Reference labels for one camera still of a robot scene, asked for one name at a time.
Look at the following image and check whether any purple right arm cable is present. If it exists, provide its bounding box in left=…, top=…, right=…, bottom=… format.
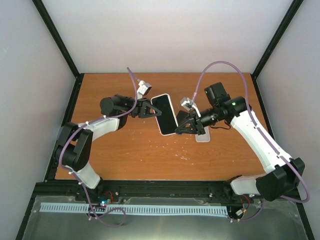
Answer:
left=192, top=60, right=311, bottom=223

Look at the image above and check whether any black right corner post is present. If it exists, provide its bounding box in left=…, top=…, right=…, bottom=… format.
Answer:
left=251, top=0, right=305, bottom=76

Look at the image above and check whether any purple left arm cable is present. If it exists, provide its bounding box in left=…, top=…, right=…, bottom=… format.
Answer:
left=57, top=66, right=140, bottom=227

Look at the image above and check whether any light blue slotted cable duct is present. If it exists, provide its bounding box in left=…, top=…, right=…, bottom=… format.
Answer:
left=39, top=202, right=228, bottom=218

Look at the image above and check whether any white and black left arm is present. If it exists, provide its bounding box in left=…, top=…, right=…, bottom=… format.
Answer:
left=53, top=94, right=162, bottom=202

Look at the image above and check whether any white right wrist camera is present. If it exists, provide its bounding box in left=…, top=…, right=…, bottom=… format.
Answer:
left=180, top=97, right=201, bottom=118

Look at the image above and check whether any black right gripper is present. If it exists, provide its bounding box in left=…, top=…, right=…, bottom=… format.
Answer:
left=174, top=105, right=223, bottom=136

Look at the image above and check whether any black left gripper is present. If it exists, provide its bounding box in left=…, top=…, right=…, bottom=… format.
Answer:
left=116, top=94, right=164, bottom=119

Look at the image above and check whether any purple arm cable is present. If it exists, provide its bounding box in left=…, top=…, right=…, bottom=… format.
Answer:
left=192, top=60, right=311, bottom=223
left=57, top=66, right=140, bottom=227

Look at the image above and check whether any small black phone white case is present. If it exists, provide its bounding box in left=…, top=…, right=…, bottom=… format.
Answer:
left=150, top=93, right=178, bottom=136

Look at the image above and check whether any black aluminium frame rail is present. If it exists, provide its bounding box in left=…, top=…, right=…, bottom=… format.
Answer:
left=33, top=180, right=249, bottom=204

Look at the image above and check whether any black left corner post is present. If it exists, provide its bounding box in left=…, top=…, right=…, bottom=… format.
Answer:
left=32, top=0, right=82, bottom=78

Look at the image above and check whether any black corner post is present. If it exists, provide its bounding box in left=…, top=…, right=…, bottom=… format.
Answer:
left=251, top=0, right=305, bottom=76
left=32, top=0, right=82, bottom=78

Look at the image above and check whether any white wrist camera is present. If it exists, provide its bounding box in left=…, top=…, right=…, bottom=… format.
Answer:
left=180, top=97, right=201, bottom=118
left=136, top=80, right=152, bottom=99

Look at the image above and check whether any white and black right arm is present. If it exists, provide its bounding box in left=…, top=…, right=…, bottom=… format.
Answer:
left=175, top=82, right=305, bottom=202

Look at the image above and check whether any white silicone phone case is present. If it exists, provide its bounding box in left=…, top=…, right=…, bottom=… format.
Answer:
left=195, top=126, right=211, bottom=143

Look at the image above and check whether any grey metal front plate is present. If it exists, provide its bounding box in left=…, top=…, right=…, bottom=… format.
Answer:
left=23, top=197, right=308, bottom=240

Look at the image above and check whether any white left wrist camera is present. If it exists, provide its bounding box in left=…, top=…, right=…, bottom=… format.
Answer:
left=136, top=80, right=152, bottom=99

